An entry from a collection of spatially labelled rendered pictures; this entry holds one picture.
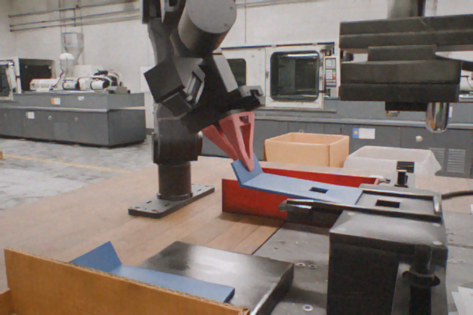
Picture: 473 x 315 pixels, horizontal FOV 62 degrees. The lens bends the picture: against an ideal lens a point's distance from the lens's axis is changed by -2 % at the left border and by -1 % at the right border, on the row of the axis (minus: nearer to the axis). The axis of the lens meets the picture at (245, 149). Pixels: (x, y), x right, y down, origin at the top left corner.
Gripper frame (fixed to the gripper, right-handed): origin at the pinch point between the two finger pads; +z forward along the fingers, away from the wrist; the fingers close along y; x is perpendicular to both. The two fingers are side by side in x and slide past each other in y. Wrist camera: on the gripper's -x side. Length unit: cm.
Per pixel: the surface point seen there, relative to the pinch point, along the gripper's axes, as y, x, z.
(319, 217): 8.1, -4.3, 8.4
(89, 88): -501, 503, -232
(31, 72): -651, 520, -337
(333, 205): 10.1, -4.3, 7.6
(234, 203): -11.5, 12.1, 5.5
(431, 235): 19.1, -8.8, 12.0
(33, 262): -10.7, -24.8, 0.2
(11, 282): -14.9, -24.9, 1.2
